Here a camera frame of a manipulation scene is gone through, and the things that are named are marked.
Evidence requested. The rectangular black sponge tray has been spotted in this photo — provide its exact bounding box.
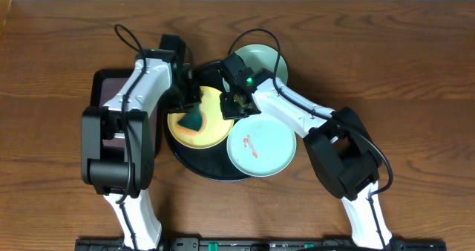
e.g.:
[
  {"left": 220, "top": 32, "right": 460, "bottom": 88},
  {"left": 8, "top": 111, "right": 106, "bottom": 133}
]
[{"left": 90, "top": 68, "right": 163, "bottom": 156}]

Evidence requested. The yellow plate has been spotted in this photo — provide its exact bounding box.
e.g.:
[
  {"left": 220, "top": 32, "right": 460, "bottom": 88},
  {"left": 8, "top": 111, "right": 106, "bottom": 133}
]
[{"left": 166, "top": 86, "right": 234, "bottom": 149}]

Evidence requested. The green sponge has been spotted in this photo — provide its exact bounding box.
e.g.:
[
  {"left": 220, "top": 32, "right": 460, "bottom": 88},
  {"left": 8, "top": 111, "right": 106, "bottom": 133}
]
[{"left": 177, "top": 103, "right": 203, "bottom": 131}]

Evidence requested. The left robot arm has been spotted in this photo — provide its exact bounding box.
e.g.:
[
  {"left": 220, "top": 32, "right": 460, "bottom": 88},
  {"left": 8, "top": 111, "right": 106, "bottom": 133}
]
[{"left": 81, "top": 34, "right": 201, "bottom": 250}]

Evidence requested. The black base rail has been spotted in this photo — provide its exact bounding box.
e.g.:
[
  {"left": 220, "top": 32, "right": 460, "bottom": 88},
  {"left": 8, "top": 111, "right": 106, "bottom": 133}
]
[{"left": 73, "top": 236, "right": 448, "bottom": 251}]

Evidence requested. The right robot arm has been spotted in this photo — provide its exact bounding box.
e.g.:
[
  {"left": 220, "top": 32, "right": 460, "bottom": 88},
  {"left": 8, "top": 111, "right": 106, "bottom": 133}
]
[{"left": 220, "top": 53, "right": 393, "bottom": 250}]

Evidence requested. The light blue plate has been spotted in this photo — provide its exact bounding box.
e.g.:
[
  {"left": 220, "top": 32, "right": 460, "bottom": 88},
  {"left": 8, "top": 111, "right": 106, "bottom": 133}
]
[
  {"left": 226, "top": 114, "right": 297, "bottom": 177},
  {"left": 235, "top": 44, "right": 289, "bottom": 84}
]

